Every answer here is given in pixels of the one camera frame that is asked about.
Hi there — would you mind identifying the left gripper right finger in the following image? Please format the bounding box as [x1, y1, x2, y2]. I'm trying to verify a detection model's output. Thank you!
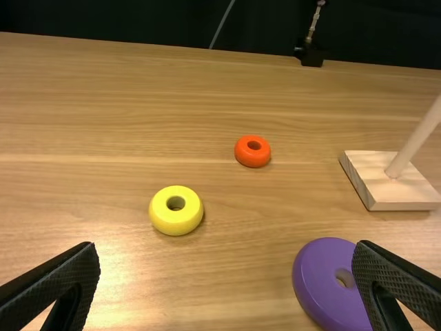
[351, 240, 441, 331]

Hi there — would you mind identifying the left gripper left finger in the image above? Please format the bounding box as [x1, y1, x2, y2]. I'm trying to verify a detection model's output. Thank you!
[0, 241, 101, 331]

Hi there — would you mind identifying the purple ring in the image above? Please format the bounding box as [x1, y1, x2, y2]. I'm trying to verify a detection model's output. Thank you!
[291, 237, 375, 331]

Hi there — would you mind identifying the wooden peg base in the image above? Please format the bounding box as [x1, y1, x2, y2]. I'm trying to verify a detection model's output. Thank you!
[338, 92, 441, 212]

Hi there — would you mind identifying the black clamp stand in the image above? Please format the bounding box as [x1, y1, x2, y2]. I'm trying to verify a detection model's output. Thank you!
[293, 0, 327, 68]

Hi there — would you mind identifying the yellow ring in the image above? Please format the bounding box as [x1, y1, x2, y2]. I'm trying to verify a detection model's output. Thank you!
[148, 185, 205, 237]

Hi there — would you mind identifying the orange ring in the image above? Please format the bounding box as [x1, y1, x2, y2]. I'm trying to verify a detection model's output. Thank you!
[234, 134, 272, 169]

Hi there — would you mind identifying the grey cable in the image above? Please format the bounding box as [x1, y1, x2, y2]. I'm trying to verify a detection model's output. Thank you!
[208, 0, 237, 50]

